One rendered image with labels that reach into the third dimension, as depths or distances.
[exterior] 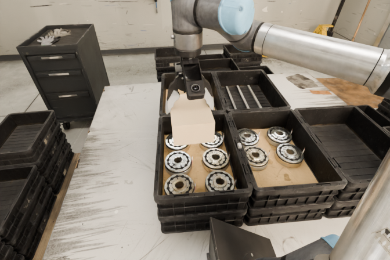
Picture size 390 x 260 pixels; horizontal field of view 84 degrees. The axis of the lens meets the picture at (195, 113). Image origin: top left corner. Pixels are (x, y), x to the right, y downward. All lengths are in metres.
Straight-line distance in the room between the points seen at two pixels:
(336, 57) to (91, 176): 0.99
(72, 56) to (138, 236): 1.58
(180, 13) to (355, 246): 0.52
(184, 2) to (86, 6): 3.61
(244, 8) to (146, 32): 3.63
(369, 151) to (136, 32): 3.62
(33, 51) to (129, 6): 2.12
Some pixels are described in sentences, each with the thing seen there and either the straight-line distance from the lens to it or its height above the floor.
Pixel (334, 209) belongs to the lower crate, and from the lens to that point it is 0.99.
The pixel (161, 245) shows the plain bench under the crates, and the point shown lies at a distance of 0.87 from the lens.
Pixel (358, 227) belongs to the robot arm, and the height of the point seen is 1.18.
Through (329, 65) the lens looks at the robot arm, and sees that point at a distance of 0.53.
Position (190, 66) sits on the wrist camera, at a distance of 0.57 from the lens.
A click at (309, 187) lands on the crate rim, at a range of 0.77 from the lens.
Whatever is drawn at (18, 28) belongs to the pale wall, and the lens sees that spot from 4.57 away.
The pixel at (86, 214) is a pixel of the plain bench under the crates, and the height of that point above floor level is 0.70.
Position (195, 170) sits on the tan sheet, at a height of 0.83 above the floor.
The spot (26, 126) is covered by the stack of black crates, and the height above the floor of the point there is 0.49.
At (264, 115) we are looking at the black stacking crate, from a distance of 1.02.
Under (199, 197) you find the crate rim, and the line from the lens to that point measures 0.68.
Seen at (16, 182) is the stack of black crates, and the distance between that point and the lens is 1.75.
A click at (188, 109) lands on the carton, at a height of 1.12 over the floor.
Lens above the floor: 1.50
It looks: 37 degrees down
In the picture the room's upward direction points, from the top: straight up
